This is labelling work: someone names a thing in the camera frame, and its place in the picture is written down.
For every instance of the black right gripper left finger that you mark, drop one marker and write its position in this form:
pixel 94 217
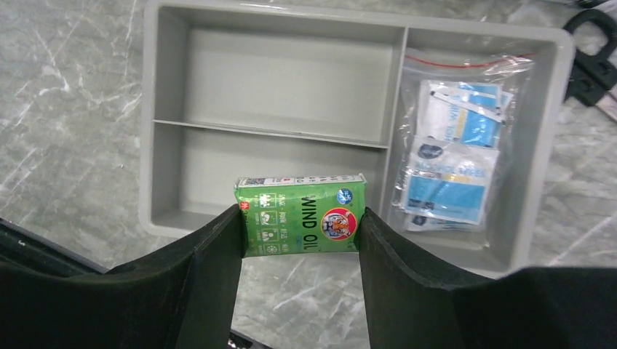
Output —
pixel 135 294

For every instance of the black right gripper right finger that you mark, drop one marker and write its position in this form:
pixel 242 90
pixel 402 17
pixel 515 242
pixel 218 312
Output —
pixel 414 299

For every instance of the alcohol wipes zip bag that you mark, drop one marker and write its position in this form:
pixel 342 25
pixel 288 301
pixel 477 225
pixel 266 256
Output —
pixel 457 131

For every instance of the green wind oil box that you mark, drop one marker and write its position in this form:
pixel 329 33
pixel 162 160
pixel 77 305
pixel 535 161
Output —
pixel 298 215

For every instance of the black handled scissors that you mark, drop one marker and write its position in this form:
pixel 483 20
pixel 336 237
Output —
pixel 592 79

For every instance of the grey plastic divided tray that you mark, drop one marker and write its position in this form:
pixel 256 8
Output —
pixel 238 89

